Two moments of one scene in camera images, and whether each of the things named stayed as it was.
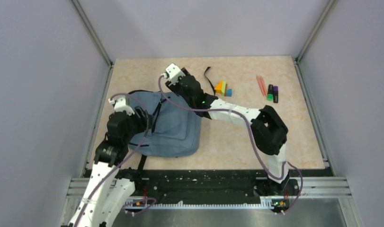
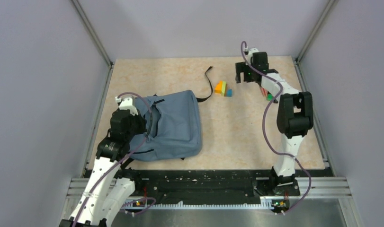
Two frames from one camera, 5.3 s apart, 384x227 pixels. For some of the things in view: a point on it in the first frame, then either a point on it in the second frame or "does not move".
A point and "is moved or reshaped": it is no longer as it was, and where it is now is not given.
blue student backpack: [175, 126] is moved or reshaped
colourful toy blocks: [222, 87] does not move
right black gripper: [174, 87] → [242, 67]
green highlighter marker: [270, 95] does not move
